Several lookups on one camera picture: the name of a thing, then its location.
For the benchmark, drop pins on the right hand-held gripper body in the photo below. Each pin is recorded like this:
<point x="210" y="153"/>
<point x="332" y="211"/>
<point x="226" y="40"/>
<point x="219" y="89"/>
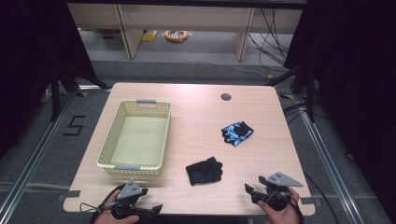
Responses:
<point x="280" y="180"/>

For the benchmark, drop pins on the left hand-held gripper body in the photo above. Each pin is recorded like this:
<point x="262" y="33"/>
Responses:
<point x="128" y="190"/>

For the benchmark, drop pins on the cream plastic basket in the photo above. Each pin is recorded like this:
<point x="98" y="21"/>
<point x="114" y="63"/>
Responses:
<point x="137" y="140"/>

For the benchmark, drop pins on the blue camouflage glove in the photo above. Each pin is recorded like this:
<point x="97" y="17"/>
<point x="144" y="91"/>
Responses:
<point x="232" y="133"/>

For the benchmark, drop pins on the person's left hand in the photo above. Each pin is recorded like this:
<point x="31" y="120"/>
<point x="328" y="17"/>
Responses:
<point x="107" y="217"/>

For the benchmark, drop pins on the person's right hand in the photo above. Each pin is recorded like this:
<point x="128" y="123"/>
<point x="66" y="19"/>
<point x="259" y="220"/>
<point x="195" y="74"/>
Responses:
<point x="285" y="216"/>

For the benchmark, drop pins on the grey tape strip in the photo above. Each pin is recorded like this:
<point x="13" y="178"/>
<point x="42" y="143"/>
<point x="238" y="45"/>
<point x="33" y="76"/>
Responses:
<point x="307" y="200"/>
<point x="70" y="195"/>

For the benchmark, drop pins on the black metal stand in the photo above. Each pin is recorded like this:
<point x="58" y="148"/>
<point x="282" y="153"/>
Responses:
<point x="56" y="93"/>
<point x="309" y="93"/>

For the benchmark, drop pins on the black curtain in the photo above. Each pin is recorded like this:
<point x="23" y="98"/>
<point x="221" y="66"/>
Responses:
<point x="34" y="62"/>
<point x="358" y="77"/>

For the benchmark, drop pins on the yellow packet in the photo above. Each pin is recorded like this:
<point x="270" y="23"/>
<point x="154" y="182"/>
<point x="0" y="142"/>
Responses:
<point x="150" y="36"/>

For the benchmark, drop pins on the aluminium floor rail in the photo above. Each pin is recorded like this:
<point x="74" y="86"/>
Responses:
<point x="37" y="155"/>
<point x="330" y="165"/>

